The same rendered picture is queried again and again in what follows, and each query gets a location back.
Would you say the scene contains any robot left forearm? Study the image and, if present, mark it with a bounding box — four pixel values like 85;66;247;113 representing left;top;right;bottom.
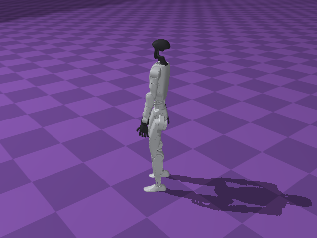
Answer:
142;94;154;124

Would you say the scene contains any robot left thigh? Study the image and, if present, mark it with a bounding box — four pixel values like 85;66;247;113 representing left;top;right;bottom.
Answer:
149;115;167;160

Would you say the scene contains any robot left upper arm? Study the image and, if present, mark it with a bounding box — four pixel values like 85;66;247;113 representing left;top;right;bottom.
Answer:
146;67;161;100

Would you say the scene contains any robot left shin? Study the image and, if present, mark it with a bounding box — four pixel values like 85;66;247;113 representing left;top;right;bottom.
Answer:
151;154;163;187

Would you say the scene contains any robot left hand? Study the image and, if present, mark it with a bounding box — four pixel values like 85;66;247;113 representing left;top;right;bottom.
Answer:
136;119;149;137

